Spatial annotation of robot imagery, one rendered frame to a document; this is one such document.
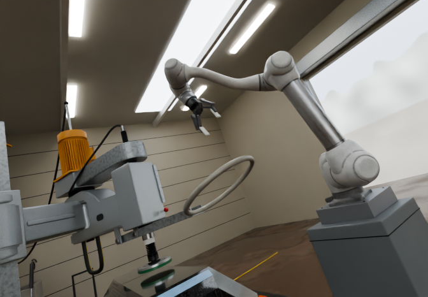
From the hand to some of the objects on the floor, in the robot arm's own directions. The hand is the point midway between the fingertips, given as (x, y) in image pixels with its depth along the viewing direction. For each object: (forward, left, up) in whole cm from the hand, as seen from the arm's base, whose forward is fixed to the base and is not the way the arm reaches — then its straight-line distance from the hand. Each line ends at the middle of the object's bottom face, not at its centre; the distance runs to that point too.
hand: (212, 125), depth 134 cm
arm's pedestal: (-40, +37, -150) cm, 160 cm away
